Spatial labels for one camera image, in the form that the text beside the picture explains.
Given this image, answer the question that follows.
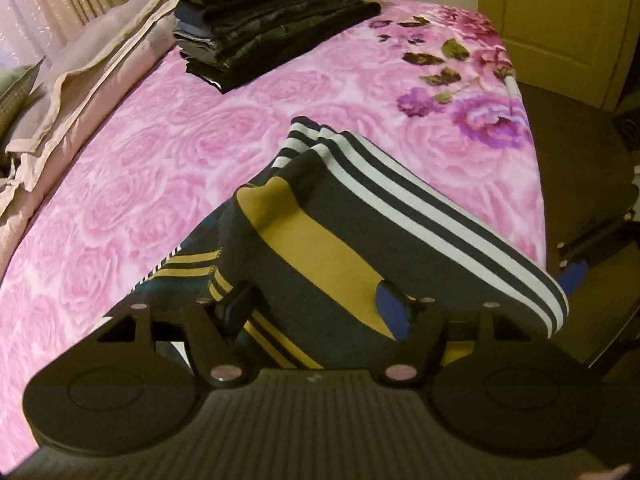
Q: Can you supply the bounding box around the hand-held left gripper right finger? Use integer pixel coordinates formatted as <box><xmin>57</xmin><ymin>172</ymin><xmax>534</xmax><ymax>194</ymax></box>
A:
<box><xmin>376</xmin><ymin>281</ymin><xmax>510</xmax><ymax>387</ymax></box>

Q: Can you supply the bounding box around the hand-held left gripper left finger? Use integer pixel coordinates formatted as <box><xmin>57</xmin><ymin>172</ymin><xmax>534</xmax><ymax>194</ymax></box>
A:
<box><xmin>96</xmin><ymin>284</ymin><xmax>258</xmax><ymax>387</ymax></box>

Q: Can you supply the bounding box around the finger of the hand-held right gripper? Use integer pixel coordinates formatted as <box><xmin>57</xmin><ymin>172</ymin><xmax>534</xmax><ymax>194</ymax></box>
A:
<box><xmin>556</xmin><ymin>214</ymin><xmax>640</xmax><ymax>302</ymax></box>

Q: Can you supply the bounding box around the dark striped shirt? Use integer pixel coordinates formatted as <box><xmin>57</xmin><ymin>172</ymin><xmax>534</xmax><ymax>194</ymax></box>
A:
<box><xmin>132</xmin><ymin>116</ymin><xmax>571</xmax><ymax>371</ymax></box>

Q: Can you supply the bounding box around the stack of folded dark clothes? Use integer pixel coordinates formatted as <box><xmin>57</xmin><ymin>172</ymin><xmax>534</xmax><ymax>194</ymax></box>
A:
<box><xmin>172</xmin><ymin>0</ymin><xmax>383</xmax><ymax>94</ymax></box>

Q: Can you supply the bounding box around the pink floral blanket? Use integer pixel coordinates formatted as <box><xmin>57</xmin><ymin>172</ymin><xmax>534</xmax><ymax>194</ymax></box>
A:
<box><xmin>0</xmin><ymin>0</ymin><xmax>548</xmax><ymax>461</ymax></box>

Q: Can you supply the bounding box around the cream door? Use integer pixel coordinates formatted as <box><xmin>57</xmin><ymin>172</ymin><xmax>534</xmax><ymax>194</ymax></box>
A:
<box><xmin>477</xmin><ymin>0</ymin><xmax>640</xmax><ymax>111</ymax></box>

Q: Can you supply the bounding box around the folded pink beige quilt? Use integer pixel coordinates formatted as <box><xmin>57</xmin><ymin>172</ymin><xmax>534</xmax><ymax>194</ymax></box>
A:
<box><xmin>0</xmin><ymin>0</ymin><xmax>187</xmax><ymax>272</ymax></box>

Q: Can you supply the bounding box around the grey quilt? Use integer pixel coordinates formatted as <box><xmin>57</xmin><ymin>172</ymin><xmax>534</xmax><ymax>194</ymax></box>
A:
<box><xmin>0</xmin><ymin>57</ymin><xmax>47</xmax><ymax>147</ymax></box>

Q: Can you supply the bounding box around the pink curtain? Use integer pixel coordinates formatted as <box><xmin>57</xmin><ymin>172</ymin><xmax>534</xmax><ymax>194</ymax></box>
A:
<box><xmin>0</xmin><ymin>0</ymin><xmax>177</xmax><ymax>72</ymax></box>

